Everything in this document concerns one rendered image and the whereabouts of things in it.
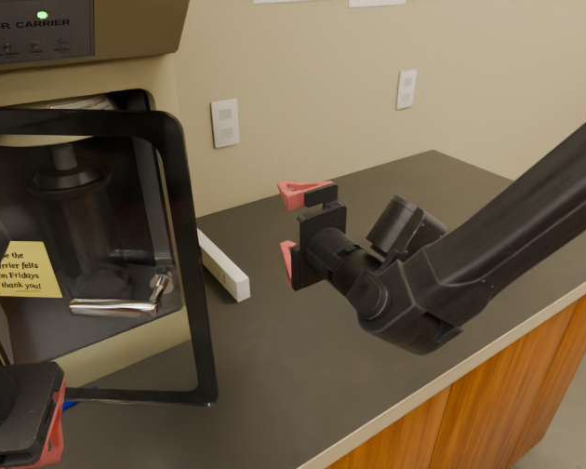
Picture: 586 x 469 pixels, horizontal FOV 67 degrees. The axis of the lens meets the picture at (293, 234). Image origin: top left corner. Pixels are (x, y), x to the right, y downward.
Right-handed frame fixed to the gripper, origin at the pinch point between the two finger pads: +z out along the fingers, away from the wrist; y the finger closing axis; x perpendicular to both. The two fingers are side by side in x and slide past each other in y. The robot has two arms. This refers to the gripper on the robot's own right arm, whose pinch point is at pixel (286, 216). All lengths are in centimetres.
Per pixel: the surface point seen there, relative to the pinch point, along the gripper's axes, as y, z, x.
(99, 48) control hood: 22.7, 8.0, 17.5
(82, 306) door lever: 1.4, -5.4, 27.5
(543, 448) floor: -123, -15, -96
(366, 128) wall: -17, 56, -63
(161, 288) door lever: 1.0, -6.5, 19.7
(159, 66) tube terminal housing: 19.2, 12.0, 10.3
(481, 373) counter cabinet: -41, -15, -35
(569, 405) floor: -124, -10, -122
